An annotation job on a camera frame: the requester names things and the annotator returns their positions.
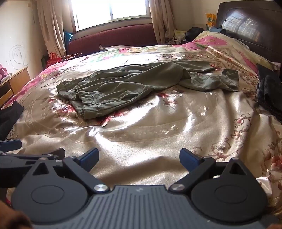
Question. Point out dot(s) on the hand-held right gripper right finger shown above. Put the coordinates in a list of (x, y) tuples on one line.
[(188, 160)]

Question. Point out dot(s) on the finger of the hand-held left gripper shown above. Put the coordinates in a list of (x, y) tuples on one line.
[(12, 145), (56, 152)]

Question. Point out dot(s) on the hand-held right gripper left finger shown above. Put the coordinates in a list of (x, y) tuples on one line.
[(89, 159)]

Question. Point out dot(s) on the olive green pants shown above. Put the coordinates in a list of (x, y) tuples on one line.
[(123, 88)]

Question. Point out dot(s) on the black cloth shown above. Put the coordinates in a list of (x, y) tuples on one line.
[(8, 119)]

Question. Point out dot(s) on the brown cloth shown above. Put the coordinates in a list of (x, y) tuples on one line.
[(13, 217)]

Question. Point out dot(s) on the floral satin bedspread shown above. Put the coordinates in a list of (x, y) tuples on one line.
[(154, 136)]

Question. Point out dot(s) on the wooden desk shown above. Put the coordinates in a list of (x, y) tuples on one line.
[(19, 81)]

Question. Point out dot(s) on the red bag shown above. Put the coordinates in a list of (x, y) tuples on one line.
[(54, 60)]

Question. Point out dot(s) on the dark grey folded clothes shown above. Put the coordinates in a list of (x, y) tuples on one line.
[(268, 92)]

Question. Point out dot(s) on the blue bag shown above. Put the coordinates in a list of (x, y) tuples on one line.
[(67, 37)]

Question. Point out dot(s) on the maroon sofa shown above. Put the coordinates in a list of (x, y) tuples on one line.
[(114, 37)]

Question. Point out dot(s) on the beige curtain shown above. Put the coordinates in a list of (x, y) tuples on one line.
[(160, 19), (52, 26)]

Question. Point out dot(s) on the dark clothing pile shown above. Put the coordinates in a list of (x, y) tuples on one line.
[(195, 33)]

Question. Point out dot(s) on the yellow packet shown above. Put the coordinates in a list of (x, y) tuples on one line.
[(211, 21)]

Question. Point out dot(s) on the dark wooden headboard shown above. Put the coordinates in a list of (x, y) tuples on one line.
[(242, 22)]

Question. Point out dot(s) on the bright window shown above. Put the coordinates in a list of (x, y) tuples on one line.
[(110, 8)]

